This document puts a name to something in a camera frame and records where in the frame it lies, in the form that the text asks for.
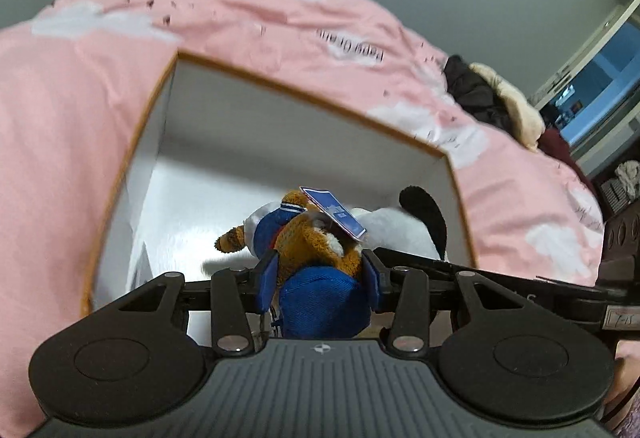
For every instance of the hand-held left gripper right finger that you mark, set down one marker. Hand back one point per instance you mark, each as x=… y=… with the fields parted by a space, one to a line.
x=372 y=285

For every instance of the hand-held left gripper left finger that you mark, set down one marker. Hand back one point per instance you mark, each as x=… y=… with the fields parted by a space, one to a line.
x=267 y=283

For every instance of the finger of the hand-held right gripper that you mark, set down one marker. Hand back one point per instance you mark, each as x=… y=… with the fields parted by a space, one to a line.
x=440 y=264

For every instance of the white black plush dog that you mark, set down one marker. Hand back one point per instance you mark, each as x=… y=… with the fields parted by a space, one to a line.
x=390 y=228

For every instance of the fox plush toy blue outfit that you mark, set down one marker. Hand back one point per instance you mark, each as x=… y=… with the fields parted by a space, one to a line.
x=310 y=238

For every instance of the orange-edged white cardboard box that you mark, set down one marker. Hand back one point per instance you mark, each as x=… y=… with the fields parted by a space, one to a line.
x=225 y=143

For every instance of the dark cluttered shelf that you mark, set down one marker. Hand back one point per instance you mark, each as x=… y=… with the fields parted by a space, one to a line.
x=622 y=188

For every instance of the dark red cloth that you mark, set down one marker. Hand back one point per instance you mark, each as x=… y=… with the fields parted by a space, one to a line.
x=555 y=143

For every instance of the cream fleece garment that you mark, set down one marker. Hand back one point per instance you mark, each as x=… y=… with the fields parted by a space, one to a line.
x=520 y=113

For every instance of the black jacket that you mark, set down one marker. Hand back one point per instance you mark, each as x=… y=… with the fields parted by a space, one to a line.
x=470 y=88

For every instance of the white framed window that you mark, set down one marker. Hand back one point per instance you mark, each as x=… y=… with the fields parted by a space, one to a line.
x=600 y=68

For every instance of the pink printed blanket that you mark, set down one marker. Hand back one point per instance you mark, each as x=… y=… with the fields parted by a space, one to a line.
x=75 y=118

